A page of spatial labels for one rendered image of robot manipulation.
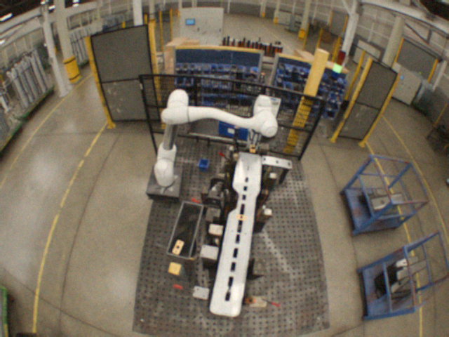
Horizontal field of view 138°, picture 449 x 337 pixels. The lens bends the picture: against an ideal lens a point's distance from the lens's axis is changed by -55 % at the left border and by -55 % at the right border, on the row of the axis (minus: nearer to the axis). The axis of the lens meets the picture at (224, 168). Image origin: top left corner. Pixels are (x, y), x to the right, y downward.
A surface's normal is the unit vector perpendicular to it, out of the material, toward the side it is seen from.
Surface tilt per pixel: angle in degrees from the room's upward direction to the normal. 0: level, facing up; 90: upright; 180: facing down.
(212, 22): 90
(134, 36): 89
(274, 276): 0
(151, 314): 0
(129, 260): 0
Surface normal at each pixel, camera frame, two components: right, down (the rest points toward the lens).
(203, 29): -0.02, 0.77
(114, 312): 0.07, -0.64
